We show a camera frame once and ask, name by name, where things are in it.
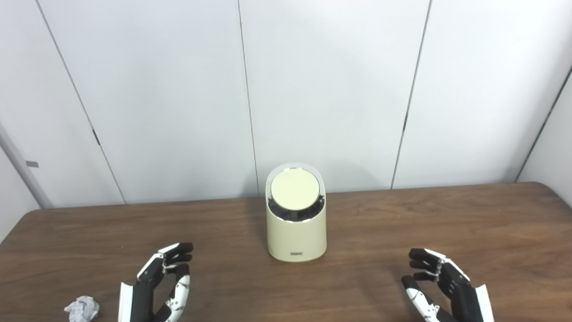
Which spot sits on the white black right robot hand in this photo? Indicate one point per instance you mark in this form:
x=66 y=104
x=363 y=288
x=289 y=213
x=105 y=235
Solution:
x=460 y=295

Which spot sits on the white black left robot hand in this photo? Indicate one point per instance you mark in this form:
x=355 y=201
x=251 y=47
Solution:
x=145 y=295

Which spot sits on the white paper ball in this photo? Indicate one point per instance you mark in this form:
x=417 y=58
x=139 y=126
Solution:
x=82 y=309

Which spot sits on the cream-colored round bin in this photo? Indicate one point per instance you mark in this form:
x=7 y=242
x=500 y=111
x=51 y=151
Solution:
x=296 y=239

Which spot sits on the cream round bin lid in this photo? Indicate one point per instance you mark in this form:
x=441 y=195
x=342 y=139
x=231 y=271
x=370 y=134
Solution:
x=295 y=188

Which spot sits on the black wall seam clip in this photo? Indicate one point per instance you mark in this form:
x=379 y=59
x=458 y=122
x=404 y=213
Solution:
x=96 y=137

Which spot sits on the small gray wall label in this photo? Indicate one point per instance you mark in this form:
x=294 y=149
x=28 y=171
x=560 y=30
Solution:
x=32 y=164

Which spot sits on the gray wall corner strip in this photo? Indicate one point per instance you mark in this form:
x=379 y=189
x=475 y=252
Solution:
x=22 y=170

